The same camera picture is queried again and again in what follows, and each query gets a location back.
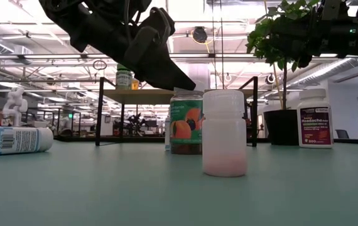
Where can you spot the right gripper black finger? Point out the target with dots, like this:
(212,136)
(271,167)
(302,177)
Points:
(301,37)

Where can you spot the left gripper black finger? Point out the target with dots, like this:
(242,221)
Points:
(160,66)

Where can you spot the orange pill vial white cap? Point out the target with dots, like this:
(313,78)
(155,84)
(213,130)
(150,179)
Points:
(135,85)

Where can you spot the green-capped medicine bottle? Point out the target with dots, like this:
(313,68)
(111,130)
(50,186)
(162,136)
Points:
(123,80)

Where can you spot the gummy vitamin bottle fruit label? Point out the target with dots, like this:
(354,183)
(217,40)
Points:
(185,125)

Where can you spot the small white bottle blue-striped label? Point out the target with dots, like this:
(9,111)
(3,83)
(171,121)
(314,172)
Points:
(167,135)

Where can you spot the white headache bottle maroon label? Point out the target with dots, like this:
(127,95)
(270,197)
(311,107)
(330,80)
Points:
(314,125)

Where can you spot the white bottle blue barcode label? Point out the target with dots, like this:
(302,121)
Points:
(19,139)

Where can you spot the ceiling light strip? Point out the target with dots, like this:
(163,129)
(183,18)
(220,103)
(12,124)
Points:
(53,56)

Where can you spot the black background robot arms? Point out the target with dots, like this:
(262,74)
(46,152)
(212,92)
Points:
(135,125)

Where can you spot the green plant in black pot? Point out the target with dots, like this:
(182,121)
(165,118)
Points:
(281,125)

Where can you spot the dark office chair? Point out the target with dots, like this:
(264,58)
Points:
(342,133)

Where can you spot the translucent bottle pink contents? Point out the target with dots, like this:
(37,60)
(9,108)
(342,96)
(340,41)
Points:
(224,141)

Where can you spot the white humanoid robot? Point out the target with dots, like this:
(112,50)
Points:
(15,105)

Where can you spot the green table mat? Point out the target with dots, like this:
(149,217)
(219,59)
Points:
(103,188)

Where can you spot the wooden shelf black metal frame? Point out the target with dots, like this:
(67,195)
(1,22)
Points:
(147,95)

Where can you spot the black cage frame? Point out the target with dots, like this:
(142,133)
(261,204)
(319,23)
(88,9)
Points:
(79,124)

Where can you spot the black table frame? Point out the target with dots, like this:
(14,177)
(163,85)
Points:
(78,138)

